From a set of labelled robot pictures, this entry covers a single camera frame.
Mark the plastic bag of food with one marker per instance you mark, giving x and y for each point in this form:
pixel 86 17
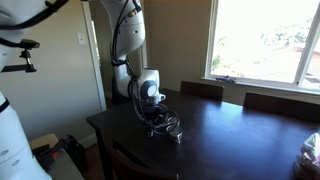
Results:
pixel 307 163

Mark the dark wooden dining table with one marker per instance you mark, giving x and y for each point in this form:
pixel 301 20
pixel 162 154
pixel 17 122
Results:
pixel 220 141

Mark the dark chair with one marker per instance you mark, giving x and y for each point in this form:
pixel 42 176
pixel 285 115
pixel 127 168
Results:
pixel 282 106
pixel 203 90

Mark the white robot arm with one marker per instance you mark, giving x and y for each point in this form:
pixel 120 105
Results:
pixel 16 16

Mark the black camera on mount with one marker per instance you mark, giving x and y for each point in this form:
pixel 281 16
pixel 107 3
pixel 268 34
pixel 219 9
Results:
pixel 26 45

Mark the dark chair far right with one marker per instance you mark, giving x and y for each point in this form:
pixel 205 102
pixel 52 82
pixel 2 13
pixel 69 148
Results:
pixel 282 106

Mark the white light switch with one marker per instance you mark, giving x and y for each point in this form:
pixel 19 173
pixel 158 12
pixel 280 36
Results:
pixel 81 39

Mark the dark chair far left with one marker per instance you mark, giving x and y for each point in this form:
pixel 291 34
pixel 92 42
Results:
pixel 203 90

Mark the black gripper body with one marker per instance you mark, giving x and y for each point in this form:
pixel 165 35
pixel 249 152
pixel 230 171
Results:
pixel 157 119

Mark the rounded wooden chair near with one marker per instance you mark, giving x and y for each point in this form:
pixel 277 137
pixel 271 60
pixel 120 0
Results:
pixel 126 169

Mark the purple item on windowsill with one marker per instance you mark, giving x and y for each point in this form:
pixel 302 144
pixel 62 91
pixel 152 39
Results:
pixel 226 79

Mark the large steel measuring cup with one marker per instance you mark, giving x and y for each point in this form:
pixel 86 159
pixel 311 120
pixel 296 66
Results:
pixel 174 134

